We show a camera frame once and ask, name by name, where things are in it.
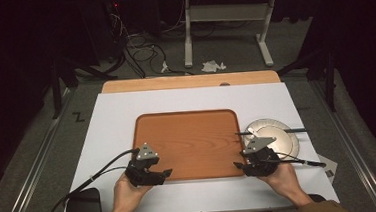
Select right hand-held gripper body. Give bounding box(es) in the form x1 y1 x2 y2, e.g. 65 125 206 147
239 134 283 178

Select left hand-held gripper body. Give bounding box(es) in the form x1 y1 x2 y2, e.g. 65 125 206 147
123 141 167 189

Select person's left hand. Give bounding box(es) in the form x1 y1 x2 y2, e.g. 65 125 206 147
111 171 155 212

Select person's right hand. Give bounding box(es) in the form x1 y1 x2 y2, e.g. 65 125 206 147
257 160 305 203

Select small white plate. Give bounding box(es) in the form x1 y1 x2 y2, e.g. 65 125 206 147
253 123 296 162

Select brown wooden tray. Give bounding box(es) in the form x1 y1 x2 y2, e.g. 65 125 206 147
129 106 247 185

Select large white plate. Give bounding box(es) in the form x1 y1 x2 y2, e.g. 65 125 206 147
242 115 302 165

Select black chopsticks pair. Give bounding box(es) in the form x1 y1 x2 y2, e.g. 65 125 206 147
234 127 308 138

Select white table mat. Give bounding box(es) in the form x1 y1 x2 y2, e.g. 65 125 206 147
52 77 340 212

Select grey marker card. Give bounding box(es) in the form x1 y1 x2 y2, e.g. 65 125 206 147
317 153 340 185

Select crumpled white paper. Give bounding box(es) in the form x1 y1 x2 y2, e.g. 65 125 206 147
200 58 228 74

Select black metal stand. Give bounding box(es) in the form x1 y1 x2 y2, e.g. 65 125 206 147
274 47 341 117
47 52 121 121

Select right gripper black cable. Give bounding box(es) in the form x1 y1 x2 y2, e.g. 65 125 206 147
258 147 328 173

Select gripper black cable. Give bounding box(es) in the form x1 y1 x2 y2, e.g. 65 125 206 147
37 147 145 212
258 147 328 173

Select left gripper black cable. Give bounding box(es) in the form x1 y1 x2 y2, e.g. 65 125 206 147
37 147 145 212

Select metal floor rail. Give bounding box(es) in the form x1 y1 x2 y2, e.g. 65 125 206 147
308 75 376 212
0 87 84 212

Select bundle of floor cables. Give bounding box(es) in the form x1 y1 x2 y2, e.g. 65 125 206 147
107 5 195 81

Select white metal desk frame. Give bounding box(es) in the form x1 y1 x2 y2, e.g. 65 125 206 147
180 0 282 73

